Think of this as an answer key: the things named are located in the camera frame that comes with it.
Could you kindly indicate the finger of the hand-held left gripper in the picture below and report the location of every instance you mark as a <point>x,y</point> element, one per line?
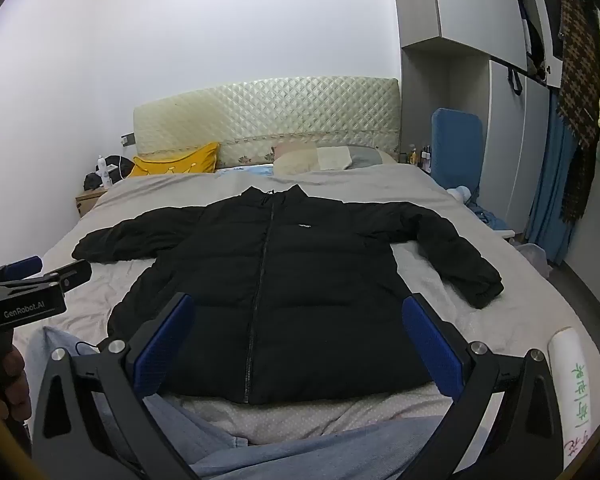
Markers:
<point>72,274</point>
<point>22,266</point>

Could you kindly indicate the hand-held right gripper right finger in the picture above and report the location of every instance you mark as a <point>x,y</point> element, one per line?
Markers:
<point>430,340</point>

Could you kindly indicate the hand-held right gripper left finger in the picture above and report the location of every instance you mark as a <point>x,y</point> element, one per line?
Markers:
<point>162,340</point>

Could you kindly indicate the black puffer jacket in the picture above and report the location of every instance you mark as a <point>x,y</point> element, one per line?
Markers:
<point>290,290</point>

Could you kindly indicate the blue clothes pile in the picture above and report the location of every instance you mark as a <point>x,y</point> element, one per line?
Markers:
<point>487,215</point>

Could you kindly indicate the dark hanging clothes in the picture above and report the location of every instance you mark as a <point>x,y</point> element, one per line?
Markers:
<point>540,25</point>

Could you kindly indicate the person's left hand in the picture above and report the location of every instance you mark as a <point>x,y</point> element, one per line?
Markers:
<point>16,385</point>

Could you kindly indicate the bed with grey sheet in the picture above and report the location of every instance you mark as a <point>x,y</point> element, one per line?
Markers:
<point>480,320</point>

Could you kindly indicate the wooden nightstand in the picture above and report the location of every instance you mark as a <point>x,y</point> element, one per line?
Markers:
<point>87,202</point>

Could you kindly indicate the white bottle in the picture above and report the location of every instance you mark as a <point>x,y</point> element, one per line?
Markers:
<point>101,167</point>

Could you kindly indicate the white roll with green print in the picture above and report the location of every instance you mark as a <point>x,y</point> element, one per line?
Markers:
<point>575,385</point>

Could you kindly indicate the yellow pillow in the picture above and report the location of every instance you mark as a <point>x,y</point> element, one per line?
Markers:
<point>177,164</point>

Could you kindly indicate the person's light blue jeans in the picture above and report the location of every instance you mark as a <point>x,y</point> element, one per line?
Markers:
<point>290,445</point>

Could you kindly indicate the group of small bottles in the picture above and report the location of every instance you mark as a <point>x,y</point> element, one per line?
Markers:
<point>420,156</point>

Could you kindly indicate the light blue printed sheet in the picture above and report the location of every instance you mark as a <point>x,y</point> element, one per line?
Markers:
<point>245,171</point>

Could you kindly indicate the blue hanging garment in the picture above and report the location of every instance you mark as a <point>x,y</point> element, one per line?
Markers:
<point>550,185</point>

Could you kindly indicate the blue padded chair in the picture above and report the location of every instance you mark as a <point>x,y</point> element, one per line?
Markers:
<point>455,145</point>

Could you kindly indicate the beige and grey pillow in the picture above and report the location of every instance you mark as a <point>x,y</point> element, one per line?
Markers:
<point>325,157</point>

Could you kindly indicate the cream quilted headboard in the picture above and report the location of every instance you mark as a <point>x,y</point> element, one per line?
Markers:
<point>260,120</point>

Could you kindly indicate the brown plaid scarf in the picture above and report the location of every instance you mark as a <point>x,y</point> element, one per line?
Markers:
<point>577,85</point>

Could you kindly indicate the grey wardrobe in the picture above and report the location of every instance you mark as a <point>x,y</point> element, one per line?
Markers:
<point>480,25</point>

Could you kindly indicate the wall socket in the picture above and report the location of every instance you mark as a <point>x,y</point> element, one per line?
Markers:
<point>126,139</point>

